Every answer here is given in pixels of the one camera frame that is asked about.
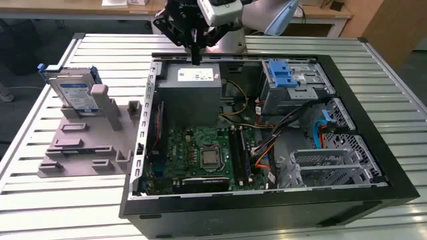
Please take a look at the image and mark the hard disk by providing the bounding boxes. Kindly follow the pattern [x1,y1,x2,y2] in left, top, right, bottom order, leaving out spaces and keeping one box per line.
[38,64,103,116]

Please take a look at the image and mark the metal drive cage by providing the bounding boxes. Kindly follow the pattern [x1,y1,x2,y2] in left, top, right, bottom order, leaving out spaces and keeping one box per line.
[259,59,337,117]

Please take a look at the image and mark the black RAM slot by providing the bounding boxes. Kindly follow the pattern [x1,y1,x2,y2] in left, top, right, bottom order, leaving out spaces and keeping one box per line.
[230,126,245,185]

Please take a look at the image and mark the CPU socket with metal cover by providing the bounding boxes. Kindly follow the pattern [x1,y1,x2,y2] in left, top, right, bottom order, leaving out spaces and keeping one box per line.
[198,144,225,173]

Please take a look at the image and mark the blue green RAM stick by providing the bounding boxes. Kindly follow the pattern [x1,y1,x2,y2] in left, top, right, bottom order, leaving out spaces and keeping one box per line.
[63,148,97,155]

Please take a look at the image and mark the green motherboard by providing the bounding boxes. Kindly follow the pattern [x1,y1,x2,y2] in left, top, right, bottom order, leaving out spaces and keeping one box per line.
[146,126,269,195]

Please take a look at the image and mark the blue plastic drive latch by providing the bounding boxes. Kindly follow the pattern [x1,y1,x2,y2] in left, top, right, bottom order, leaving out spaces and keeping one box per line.
[269,60,298,88]

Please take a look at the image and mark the grey parts rack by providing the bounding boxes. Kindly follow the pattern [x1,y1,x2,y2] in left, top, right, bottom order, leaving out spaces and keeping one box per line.
[37,83,145,178]

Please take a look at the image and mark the black RAM stick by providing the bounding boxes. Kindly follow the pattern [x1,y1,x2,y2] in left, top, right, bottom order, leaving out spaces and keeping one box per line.
[239,126,254,181]

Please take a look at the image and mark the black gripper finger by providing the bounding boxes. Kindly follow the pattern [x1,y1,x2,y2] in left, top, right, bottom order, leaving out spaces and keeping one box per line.
[197,21,234,66]
[153,9,199,66]

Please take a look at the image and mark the blue data wire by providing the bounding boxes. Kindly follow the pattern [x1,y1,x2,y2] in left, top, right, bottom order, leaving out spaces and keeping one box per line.
[313,109,338,151]

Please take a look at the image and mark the silver CPU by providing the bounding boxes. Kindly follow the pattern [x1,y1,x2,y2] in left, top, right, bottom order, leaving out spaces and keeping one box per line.
[202,149,221,169]

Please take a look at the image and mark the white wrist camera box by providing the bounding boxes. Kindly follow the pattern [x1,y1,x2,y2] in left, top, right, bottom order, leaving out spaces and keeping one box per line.
[197,0,245,27]

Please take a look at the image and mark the red power wire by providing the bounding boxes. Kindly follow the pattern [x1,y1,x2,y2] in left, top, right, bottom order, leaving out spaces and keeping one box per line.
[320,124,330,151]

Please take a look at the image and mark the black PC case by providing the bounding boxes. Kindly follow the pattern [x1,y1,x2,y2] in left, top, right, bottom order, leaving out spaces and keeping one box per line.
[119,52,421,240]

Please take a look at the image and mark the grey chair base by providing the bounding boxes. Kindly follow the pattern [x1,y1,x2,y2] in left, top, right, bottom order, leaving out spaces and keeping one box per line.
[0,82,15,103]

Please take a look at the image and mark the metal disk bay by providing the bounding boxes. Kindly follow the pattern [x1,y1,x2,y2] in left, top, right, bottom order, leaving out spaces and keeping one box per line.
[289,148,382,188]

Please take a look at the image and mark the orange wire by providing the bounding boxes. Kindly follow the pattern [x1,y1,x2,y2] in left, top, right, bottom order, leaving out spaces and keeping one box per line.
[255,151,274,171]

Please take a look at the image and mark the wooden desk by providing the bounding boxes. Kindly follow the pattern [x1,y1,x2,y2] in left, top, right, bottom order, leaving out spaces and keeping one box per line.
[53,0,356,38]

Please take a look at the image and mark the yellow wire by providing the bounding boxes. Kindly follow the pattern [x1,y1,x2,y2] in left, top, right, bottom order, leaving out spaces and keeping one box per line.
[219,79,250,117]

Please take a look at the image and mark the grey power supply unit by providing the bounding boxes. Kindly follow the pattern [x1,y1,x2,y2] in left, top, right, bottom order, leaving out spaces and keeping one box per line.
[157,62,225,128]

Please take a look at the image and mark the black graphics card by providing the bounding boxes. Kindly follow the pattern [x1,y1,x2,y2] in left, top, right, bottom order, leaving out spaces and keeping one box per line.
[173,176,231,194]

